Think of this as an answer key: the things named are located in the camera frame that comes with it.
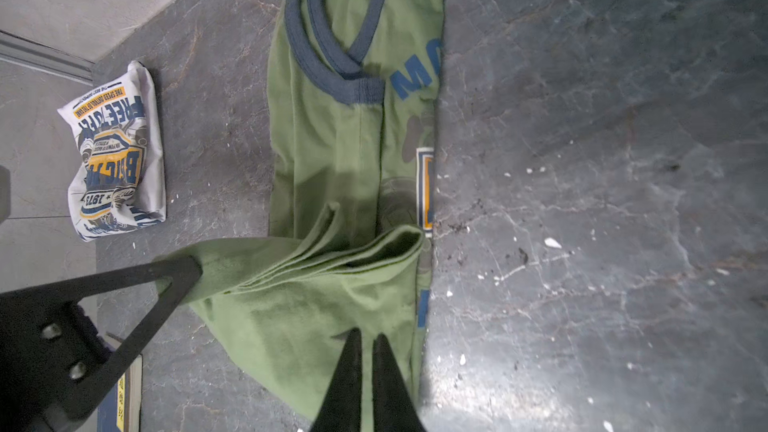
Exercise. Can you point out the blue book yellow label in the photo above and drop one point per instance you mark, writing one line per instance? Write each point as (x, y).
(120, 410)

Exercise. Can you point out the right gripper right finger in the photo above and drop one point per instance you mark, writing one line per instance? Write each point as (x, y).
(393, 409)

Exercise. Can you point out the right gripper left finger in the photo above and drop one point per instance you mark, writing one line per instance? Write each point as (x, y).
(341, 407)

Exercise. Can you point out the green tank top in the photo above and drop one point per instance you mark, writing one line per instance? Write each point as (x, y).
(352, 88)

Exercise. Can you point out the white navy-trimmed tank top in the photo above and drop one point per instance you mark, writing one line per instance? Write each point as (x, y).
(120, 185)

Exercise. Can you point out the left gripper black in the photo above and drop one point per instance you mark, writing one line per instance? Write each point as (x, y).
(64, 345)

